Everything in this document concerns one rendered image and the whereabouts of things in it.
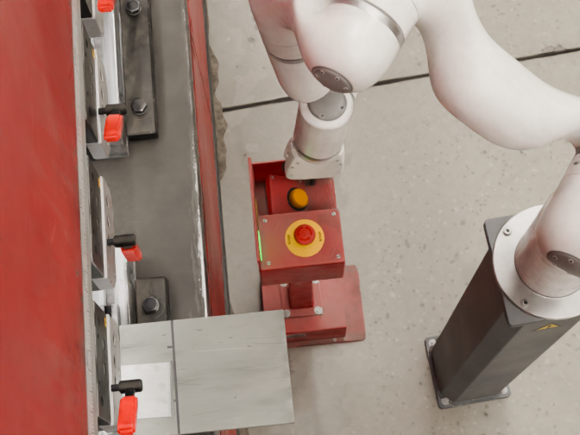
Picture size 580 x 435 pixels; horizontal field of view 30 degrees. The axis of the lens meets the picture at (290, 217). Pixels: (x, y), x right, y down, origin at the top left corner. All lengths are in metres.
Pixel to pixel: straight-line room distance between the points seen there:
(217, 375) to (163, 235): 0.32
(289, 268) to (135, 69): 0.46
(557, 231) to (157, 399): 0.69
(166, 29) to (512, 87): 0.90
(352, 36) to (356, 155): 1.65
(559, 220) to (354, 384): 1.42
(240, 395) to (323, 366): 1.03
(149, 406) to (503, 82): 0.76
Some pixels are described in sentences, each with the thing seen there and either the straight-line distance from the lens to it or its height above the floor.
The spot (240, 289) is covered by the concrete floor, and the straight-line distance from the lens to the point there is 2.76.
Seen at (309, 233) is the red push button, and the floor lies 0.81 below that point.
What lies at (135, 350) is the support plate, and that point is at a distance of 1.73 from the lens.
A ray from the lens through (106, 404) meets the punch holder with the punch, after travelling 1.43.
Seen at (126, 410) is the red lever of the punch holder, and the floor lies 1.30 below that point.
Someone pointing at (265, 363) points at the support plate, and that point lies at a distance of 1.70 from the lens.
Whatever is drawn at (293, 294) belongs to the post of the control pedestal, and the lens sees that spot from 2.48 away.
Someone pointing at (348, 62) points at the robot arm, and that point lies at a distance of 1.23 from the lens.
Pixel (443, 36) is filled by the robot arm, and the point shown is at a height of 1.52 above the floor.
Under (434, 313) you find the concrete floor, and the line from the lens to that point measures 2.76.
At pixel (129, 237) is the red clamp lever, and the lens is 1.51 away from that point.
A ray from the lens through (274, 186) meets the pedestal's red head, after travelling 2.05.
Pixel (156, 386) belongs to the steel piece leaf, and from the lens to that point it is 1.71.
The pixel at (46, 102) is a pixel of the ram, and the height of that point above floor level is 1.57.
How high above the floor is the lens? 2.68
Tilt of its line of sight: 72 degrees down
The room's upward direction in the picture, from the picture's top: 4 degrees counter-clockwise
